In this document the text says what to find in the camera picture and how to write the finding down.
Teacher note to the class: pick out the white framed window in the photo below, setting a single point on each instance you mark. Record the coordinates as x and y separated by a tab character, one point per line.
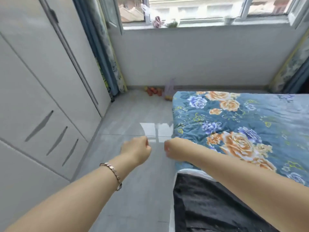
193	9

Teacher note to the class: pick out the clear plastic bag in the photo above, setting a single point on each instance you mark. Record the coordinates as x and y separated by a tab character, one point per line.
145	9

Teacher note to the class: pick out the person's right hand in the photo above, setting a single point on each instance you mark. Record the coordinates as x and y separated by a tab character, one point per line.
179	149

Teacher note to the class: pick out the person's left forearm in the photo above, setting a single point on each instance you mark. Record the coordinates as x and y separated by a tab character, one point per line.
72	205

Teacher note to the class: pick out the white glossy wardrobe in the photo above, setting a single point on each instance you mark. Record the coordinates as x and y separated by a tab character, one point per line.
29	82

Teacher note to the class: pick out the person's right forearm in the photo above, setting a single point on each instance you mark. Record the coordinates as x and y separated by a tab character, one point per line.
241	181

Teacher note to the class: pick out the blue floral bed quilt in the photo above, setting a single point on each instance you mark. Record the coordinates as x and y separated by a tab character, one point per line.
241	118

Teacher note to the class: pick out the pink fabric bundle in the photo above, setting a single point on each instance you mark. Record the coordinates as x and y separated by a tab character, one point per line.
158	22

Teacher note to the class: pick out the black garment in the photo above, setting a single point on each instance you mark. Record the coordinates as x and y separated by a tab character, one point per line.
205	205

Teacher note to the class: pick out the white green bundle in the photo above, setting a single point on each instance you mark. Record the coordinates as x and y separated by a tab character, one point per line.
172	23

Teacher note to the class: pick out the person's left hand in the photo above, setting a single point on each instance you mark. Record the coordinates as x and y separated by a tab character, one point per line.
135	152

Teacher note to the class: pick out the orange slippers on floor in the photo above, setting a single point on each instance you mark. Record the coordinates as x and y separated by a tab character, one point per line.
153	91

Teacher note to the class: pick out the blue floral curtain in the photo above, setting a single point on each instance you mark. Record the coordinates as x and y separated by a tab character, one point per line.
292	65
106	45

